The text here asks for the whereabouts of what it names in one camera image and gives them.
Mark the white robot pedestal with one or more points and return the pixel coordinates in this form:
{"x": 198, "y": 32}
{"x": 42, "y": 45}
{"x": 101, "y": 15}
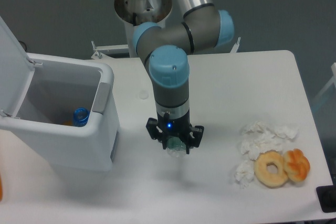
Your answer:
{"x": 135, "y": 12}

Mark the black device at table corner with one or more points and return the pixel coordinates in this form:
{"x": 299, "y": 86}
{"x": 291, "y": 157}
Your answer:
{"x": 326, "y": 197}

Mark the plain ring doughnut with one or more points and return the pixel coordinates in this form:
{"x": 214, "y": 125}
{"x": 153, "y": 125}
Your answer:
{"x": 269, "y": 169}

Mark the white trash bin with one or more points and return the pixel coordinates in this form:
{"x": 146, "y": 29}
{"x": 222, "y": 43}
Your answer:
{"x": 58, "y": 88}

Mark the white frame at right edge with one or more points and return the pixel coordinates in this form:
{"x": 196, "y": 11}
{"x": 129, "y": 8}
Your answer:
{"x": 325, "y": 93}

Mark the orange item in bin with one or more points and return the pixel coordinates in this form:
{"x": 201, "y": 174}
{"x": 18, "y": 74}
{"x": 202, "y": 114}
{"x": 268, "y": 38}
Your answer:
{"x": 68, "y": 123}

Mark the orange object at left edge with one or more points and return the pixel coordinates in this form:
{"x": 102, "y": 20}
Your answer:
{"x": 1, "y": 189}

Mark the orange glazed twisted bun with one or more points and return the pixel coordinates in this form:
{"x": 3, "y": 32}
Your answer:
{"x": 296, "y": 165}

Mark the clear bottle with green label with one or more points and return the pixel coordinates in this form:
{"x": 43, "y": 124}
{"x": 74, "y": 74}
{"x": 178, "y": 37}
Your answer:
{"x": 175, "y": 147}

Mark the white trash bin lid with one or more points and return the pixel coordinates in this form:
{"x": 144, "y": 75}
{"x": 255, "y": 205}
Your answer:
{"x": 17, "y": 71}

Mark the crumpled white tissue middle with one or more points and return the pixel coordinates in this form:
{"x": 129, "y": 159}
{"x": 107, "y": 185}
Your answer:
{"x": 256, "y": 145}

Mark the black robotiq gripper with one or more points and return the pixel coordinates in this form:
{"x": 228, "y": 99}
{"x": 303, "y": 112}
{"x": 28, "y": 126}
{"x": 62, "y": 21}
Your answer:
{"x": 161, "y": 128}

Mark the blue bottle in bin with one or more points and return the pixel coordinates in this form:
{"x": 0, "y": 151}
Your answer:
{"x": 80, "y": 117}

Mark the crumpled white tissue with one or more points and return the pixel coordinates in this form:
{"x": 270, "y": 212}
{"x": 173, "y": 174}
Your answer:
{"x": 256, "y": 145}
{"x": 244, "y": 173}
{"x": 288, "y": 132}

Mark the crumpled white tissue bottom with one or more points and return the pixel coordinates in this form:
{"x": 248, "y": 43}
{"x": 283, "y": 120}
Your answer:
{"x": 244, "y": 173}

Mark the crumpled white tissue top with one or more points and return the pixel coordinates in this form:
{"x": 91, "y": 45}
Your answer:
{"x": 288, "y": 132}

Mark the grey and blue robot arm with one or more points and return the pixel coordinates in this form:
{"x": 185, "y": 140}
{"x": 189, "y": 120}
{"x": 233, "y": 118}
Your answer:
{"x": 164, "y": 51}

